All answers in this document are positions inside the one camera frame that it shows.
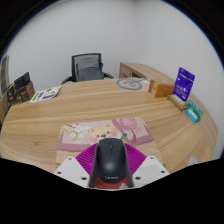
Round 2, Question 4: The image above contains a green pack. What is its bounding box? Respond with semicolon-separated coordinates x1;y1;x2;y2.
185;99;205;120

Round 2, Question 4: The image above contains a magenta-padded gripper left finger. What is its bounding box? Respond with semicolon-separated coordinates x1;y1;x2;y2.
53;143;98;188

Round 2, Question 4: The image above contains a blue pack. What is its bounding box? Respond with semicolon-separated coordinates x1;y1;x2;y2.
185;108;200;124

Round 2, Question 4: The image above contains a pink cartoon print mouse pad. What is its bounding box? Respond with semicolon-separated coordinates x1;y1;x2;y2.
56;116;164;190

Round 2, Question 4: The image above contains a purple card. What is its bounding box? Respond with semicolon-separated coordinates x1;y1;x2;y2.
173;66;196;103

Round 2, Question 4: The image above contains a black mesh office chair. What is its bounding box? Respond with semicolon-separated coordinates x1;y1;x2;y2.
61;52;115;85

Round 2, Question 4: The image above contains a wooden card stand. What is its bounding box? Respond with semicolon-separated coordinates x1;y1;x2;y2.
167;93;188;111

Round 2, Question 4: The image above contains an orange box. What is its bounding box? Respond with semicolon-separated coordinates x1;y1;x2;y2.
148;78;176;99

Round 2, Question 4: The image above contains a grey backpack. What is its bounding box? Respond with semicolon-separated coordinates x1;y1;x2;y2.
75;58;104;82

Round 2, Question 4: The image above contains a round grey pad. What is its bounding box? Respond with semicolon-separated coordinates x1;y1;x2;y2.
115;77;151;92

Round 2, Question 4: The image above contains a white printed paper sheet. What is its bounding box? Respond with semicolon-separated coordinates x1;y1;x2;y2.
29;85;63;103

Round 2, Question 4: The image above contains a white round cable grommet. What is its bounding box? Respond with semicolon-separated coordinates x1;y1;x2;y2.
187;155;200;167

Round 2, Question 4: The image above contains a wooden shelf unit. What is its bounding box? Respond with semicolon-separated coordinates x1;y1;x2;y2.
0;54;11;96

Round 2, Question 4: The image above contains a large open brown box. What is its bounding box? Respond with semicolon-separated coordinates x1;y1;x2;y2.
13;71;36;104

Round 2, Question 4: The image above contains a black computer mouse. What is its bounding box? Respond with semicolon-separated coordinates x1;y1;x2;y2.
88;137;134;189

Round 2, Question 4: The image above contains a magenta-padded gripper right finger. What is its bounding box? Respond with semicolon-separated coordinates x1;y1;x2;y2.
124;143;170;188

